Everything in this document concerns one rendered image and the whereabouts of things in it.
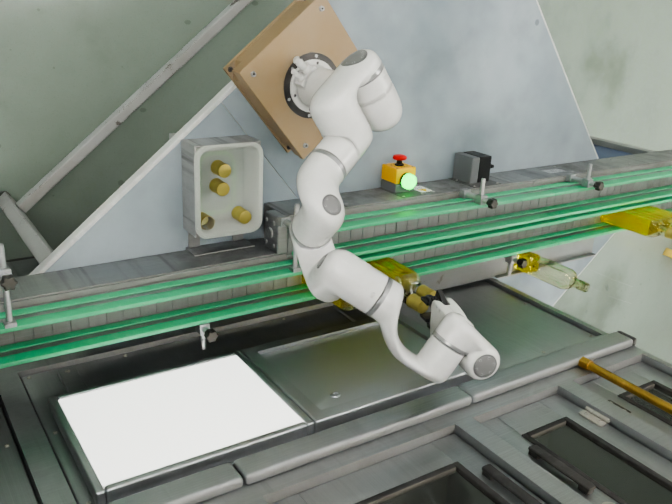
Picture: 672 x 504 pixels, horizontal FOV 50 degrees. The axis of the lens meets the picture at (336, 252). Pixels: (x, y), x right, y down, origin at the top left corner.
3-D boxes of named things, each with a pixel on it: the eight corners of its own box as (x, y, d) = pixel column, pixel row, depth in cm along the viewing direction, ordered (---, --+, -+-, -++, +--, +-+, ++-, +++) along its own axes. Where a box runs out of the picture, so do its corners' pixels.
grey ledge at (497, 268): (355, 293, 209) (378, 308, 200) (357, 265, 206) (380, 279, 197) (570, 245, 259) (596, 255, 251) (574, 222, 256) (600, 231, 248)
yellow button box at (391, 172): (379, 187, 206) (394, 193, 200) (381, 161, 203) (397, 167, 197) (398, 184, 209) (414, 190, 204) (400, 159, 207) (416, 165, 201)
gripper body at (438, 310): (473, 358, 154) (452, 336, 164) (477, 314, 150) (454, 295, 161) (441, 362, 152) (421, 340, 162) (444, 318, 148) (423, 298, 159)
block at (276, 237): (262, 246, 182) (275, 255, 177) (262, 210, 179) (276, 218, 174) (274, 244, 184) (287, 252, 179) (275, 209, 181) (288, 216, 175)
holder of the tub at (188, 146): (183, 249, 178) (196, 259, 172) (180, 139, 168) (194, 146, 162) (246, 239, 187) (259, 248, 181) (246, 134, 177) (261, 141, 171)
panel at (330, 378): (49, 409, 147) (97, 508, 120) (47, 396, 146) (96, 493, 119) (396, 320, 194) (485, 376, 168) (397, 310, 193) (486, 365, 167)
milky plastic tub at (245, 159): (182, 230, 175) (197, 241, 169) (180, 139, 167) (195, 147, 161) (246, 220, 184) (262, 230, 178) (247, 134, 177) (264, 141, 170)
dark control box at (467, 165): (450, 177, 220) (469, 184, 214) (453, 152, 217) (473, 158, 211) (470, 175, 225) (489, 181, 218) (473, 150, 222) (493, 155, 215)
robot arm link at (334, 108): (321, 178, 150) (283, 118, 140) (379, 105, 160) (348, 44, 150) (354, 181, 143) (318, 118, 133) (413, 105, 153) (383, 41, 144)
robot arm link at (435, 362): (386, 272, 142) (473, 328, 144) (351, 325, 144) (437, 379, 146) (390, 281, 134) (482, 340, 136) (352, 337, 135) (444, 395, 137)
